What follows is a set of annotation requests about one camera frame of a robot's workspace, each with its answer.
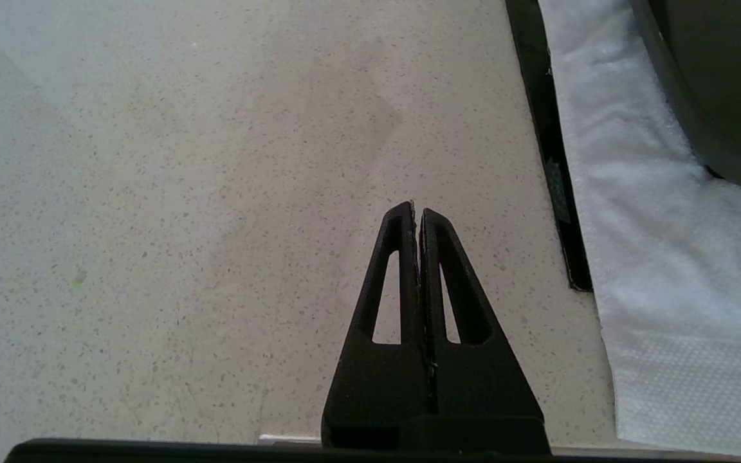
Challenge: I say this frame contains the white towel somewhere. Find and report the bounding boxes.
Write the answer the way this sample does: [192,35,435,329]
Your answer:
[538,0,741,460]

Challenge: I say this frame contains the black rice cooker base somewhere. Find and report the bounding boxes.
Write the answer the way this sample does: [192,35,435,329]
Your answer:
[631,0,741,199]

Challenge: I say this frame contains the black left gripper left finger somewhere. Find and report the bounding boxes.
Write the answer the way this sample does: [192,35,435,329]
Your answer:
[321,201,435,448]

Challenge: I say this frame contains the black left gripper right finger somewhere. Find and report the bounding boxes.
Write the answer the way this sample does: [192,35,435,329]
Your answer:
[406,208,551,451]

